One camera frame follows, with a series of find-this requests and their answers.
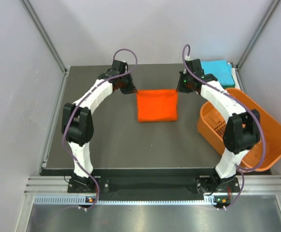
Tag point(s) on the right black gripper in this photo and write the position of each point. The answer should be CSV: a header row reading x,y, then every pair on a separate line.
x,y
180,88

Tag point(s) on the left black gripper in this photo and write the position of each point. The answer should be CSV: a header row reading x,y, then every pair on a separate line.
x,y
130,89

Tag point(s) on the orange t shirt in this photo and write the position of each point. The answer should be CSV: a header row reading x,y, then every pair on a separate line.
x,y
158,105

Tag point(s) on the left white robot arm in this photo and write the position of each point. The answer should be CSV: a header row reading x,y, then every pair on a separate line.
x,y
77,123

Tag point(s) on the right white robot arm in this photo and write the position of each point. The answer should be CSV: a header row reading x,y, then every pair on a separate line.
x,y
241,133

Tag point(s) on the folded cyan t shirt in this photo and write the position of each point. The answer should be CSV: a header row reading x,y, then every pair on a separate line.
x,y
220,69

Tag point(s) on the folded green t shirt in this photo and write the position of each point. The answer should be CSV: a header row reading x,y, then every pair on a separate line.
x,y
225,86

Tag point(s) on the folded white t shirt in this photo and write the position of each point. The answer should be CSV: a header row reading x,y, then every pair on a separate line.
x,y
234,76

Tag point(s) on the orange plastic basket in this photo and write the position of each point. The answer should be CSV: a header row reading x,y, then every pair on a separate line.
x,y
211,126

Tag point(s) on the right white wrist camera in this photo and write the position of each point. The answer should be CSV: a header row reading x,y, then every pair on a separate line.
x,y
187,58

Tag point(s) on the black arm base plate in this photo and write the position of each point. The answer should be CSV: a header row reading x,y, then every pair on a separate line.
x,y
149,188

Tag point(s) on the aluminium frame rail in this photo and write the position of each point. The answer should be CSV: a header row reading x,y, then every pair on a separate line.
x,y
44,35

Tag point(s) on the grey slotted cable duct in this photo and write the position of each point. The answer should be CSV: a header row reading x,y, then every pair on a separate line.
x,y
87,200

